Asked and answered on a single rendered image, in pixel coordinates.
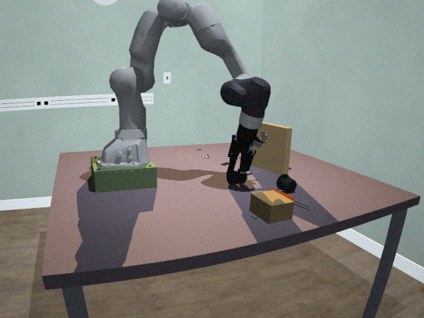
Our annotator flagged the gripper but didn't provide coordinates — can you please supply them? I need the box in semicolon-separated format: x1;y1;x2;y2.
226;123;258;184

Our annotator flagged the tan cardboard box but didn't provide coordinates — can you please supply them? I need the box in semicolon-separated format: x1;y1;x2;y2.
250;190;294;224

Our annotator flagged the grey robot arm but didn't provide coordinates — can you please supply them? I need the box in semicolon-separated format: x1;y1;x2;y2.
97;0;270;167

